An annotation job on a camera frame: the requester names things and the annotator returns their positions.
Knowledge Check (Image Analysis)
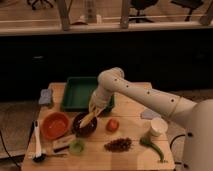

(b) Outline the green tray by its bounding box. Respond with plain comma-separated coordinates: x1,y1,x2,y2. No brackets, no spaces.
60,76,116,113

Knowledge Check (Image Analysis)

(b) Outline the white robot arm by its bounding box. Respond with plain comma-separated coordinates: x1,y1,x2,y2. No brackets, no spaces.
89,67,213,171

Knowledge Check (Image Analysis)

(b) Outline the dark purple bowl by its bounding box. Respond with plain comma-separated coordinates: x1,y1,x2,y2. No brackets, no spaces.
71,112,97,138

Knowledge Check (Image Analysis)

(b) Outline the grey cloth piece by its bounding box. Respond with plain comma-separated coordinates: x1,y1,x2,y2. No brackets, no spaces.
140,109,160,120

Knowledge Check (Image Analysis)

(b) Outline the red tomato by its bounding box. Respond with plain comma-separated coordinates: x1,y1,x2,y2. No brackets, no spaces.
106,119,119,132

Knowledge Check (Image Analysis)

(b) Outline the green chili pepper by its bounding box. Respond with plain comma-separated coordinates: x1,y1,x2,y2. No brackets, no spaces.
139,137,164,163

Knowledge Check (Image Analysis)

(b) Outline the white paper cup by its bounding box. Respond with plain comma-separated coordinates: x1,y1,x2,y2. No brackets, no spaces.
150,117,168,137

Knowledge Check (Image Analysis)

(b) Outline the wooden brush block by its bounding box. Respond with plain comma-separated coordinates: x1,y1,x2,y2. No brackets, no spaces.
53,135,75,151

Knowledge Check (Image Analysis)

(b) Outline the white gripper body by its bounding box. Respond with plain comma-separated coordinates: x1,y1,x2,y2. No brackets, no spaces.
89,87,112,110

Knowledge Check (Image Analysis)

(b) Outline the orange bowl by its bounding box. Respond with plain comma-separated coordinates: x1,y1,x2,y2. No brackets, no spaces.
41,112,70,140

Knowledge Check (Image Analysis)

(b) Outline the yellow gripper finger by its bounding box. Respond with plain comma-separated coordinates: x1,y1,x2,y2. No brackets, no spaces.
89,104,96,112
95,109,103,117

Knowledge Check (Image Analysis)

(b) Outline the small green cup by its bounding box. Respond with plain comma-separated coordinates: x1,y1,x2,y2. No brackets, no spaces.
69,139,85,155

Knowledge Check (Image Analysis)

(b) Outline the black cable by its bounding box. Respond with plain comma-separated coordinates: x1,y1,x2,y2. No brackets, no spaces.
0,129,22,169

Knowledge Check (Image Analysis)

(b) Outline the yellow banana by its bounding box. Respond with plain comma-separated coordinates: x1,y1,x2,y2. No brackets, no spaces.
79,112,95,128

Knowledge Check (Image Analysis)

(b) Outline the brown pine cone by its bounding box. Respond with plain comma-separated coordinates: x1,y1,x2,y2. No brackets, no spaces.
104,138,132,152

